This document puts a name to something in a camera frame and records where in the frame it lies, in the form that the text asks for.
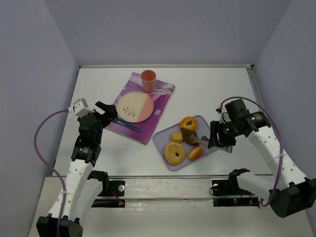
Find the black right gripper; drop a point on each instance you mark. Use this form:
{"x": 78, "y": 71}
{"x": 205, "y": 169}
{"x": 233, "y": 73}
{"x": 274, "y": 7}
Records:
{"x": 217, "y": 135}

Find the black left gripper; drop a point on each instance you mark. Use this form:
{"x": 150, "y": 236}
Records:
{"x": 103, "y": 112}

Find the metal tongs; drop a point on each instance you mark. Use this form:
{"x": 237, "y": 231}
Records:
{"x": 216, "y": 140}

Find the brown chocolate croissant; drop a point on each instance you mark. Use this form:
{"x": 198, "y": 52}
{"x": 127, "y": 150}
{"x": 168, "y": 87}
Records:
{"x": 186, "y": 133}

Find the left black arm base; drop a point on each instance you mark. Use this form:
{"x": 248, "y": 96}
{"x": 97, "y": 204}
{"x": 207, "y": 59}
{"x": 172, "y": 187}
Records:
{"x": 113, "y": 197}

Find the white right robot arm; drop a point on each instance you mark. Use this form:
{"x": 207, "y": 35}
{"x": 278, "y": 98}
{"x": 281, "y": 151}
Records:
{"x": 292, "y": 191}

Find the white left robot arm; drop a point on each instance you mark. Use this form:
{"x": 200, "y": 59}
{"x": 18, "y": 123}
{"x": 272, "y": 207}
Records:
{"x": 82, "y": 184}

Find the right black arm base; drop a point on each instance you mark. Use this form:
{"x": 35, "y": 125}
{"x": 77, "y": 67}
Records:
{"x": 225, "y": 196}

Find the blue plastic fork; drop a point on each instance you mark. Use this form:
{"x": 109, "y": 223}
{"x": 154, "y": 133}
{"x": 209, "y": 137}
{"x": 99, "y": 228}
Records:
{"x": 121, "y": 120}

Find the blue plastic knife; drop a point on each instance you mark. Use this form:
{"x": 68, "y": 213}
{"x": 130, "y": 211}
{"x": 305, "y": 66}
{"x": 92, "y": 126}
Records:
{"x": 126, "y": 125}

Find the cream and pink plate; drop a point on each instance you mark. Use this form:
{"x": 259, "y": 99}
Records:
{"x": 135, "y": 107}

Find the purple snowflake placemat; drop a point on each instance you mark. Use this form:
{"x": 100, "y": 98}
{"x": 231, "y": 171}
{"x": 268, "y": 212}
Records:
{"x": 160, "y": 97}

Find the orange glazed donut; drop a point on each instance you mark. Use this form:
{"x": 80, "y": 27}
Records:
{"x": 189, "y": 123}

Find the orange glazed bun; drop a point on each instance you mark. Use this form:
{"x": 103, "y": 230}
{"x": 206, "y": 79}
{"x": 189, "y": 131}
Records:
{"x": 195, "y": 153}

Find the small round yellow bun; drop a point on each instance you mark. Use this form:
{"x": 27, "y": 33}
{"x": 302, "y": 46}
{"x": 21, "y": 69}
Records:
{"x": 176, "y": 137}

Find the large pale bagel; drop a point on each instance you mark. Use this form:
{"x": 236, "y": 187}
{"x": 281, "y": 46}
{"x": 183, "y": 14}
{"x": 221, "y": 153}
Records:
{"x": 174, "y": 153}

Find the pink plastic cup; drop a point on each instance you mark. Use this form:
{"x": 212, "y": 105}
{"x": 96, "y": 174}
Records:
{"x": 148, "y": 78}

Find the lilac serving tray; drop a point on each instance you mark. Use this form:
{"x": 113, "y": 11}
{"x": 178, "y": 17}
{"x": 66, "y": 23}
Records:
{"x": 162, "y": 138}

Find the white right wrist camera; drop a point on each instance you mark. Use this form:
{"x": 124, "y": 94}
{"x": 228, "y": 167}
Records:
{"x": 224, "y": 118}

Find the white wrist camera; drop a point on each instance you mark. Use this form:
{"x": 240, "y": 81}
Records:
{"x": 224, "y": 118}
{"x": 80, "y": 108}

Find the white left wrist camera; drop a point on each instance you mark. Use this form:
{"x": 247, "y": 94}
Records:
{"x": 80, "y": 108}

